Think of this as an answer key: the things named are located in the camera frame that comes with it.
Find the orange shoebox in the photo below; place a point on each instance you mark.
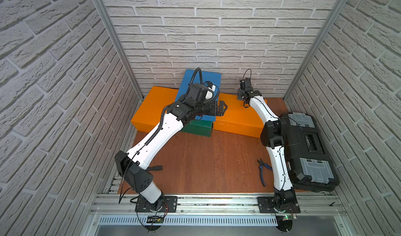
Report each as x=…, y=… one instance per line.
x=149, y=113
x=238, y=119

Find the aluminium front rail frame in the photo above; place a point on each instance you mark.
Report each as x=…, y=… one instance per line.
x=213, y=210

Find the right corner aluminium profile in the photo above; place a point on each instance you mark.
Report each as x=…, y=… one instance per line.
x=331, y=19

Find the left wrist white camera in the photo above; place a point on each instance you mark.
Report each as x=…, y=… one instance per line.
x=211, y=90

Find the left corner aluminium profile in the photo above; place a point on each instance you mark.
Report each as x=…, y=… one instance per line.
x=107, y=21

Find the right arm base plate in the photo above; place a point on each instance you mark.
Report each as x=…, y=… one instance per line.
x=273, y=204

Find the black handled screwdriver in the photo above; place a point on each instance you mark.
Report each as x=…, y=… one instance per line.
x=155, y=168

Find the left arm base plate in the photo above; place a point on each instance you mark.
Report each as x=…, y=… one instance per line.
x=163, y=204

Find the green shoebox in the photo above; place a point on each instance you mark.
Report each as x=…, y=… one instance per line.
x=199, y=127

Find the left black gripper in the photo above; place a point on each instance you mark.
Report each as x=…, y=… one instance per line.
x=211, y=107

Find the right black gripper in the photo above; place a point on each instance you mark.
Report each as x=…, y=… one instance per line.
x=240, y=94

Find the corner aluminium profile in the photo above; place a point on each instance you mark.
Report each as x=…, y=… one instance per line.
x=331, y=19
x=107, y=21

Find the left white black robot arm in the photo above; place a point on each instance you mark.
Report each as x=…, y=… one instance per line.
x=132, y=166

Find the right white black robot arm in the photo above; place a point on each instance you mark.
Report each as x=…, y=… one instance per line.
x=272, y=137

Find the black grey toolbox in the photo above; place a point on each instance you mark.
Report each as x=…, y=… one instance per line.
x=310, y=165

